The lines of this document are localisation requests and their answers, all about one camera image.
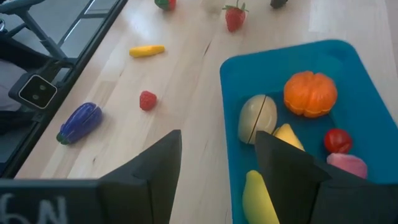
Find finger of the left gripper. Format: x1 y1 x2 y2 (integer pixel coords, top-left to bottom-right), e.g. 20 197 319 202
269 0 289 9

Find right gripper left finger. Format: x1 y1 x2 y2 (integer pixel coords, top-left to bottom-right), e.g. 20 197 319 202
99 129 183 224

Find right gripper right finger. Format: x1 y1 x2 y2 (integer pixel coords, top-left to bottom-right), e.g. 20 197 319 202
254 130 332 224

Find yellow toy banana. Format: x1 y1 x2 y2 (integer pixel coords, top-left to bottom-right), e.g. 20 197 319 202
242 169 280 224

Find yellow toy lemon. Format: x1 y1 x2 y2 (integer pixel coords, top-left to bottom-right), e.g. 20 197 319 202
272 123 305 152

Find red toy strawberry green leaves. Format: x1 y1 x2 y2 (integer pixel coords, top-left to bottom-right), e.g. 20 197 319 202
222 1 249 32

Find pink toy onion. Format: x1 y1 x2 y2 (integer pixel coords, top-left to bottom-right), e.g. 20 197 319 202
326 152 368 180

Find small red toy cherry tomato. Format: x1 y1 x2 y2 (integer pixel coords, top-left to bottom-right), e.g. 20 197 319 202
324 128 353 154

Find beige toy potato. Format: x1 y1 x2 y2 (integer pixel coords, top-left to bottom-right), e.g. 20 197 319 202
238 94 278 145

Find red toy raspberry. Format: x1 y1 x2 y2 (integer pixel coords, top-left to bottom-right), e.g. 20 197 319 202
139 90 158 111

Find orange toy tangerine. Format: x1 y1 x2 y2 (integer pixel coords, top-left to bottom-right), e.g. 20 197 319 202
283 70 338 118

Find purple toy eggplant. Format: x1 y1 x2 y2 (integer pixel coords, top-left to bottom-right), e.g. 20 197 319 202
56 102 103 146

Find teal plastic tupperware container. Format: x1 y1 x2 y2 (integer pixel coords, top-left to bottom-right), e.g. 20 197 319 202
220 39 398 224

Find red toy tomato green top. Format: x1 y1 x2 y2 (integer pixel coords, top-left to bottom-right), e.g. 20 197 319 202
154 0 177 11

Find small yellow toy chili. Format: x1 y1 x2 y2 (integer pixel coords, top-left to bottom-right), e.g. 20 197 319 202
129 45 165 58

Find small black camera box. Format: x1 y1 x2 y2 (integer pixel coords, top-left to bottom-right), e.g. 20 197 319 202
8 73 58 110

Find black aluminium table frame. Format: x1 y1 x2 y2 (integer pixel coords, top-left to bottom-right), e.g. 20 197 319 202
0 0 129 180

